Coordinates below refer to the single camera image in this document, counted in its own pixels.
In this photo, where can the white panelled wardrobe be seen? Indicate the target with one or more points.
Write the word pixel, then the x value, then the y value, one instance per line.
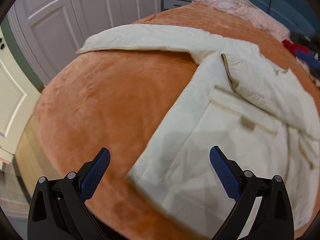
pixel 50 32

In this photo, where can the cream quilted robe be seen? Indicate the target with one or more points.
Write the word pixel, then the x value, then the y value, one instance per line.
pixel 257 113

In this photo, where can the orange plush bed cover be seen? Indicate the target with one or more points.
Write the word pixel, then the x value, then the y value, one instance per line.
pixel 118 98

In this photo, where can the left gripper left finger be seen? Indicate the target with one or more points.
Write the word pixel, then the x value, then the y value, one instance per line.
pixel 58 210

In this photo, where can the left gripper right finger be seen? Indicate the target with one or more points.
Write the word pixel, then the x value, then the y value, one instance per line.
pixel 274 219

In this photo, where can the red garment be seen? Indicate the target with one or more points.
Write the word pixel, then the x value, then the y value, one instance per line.
pixel 293 47

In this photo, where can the dark blue nightstand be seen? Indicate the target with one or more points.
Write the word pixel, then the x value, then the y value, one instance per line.
pixel 171 4

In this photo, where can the white door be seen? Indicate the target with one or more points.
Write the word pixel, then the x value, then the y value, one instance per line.
pixel 18 99

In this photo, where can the pink floral duvet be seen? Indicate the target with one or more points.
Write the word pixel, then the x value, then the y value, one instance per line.
pixel 247 11

